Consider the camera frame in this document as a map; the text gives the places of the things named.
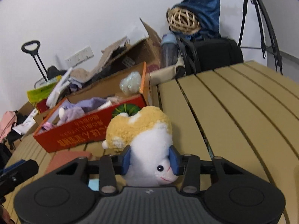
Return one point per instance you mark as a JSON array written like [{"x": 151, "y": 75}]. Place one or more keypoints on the orange pumpkin cardboard box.
[{"x": 93, "y": 125}]

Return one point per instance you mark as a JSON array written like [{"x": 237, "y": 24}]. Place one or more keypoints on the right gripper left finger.
[{"x": 63, "y": 195}]

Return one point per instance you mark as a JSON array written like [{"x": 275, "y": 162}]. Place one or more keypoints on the small brown cardboard box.
[{"x": 27, "y": 108}]

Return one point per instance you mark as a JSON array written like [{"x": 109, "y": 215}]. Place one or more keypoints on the purple towel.
[{"x": 87, "y": 105}]

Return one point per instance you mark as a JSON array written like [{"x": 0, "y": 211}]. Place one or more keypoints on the purple plush toy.
[{"x": 69, "y": 113}]

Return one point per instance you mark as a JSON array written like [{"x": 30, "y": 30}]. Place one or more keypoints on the crumpled clear plastic bag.
[{"x": 131, "y": 84}]

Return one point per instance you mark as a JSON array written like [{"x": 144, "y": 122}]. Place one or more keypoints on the woven rattan ball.
[{"x": 183, "y": 21}]

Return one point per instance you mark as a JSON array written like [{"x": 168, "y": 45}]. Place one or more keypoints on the black trolley handle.
[{"x": 35, "y": 55}]

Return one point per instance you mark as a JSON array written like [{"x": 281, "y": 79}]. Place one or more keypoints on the blue water bottle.
[{"x": 169, "y": 50}]

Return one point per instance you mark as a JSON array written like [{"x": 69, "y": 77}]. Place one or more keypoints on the red white sponge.
[{"x": 64, "y": 157}]

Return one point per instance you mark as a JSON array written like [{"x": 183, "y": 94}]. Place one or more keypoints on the pink satin scrunchie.
[{"x": 47, "y": 126}]

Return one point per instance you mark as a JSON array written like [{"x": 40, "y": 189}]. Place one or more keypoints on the white wall socket strip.
[{"x": 79, "y": 57}]

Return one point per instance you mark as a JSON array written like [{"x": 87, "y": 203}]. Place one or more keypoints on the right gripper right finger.
[{"x": 229, "y": 193}]

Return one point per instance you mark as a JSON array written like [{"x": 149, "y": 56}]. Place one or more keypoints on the black bag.
[{"x": 208, "y": 54}]

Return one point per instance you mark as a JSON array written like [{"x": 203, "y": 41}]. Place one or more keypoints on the black camera tripod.
[{"x": 262, "y": 15}]

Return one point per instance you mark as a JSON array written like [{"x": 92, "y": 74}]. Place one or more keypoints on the pink backpack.
[{"x": 8, "y": 121}]

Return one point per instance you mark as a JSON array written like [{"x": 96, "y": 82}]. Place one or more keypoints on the large brown cardboard box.
[{"x": 128, "y": 55}]

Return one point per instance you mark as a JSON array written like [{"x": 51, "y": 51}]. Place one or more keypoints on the yellow white hamster plush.
[{"x": 149, "y": 135}]

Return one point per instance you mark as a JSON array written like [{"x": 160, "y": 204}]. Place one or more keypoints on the yellow snack bag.
[{"x": 43, "y": 91}]

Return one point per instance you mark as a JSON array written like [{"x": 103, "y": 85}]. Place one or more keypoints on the person's hand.
[{"x": 5, "y": 216}]

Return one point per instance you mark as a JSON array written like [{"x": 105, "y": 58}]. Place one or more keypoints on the white paper sheet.
[{"x": 27, "y": 125}]

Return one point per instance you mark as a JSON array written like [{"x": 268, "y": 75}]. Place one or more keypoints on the blue tissue pack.
[{"x": 94, "y": 184}]

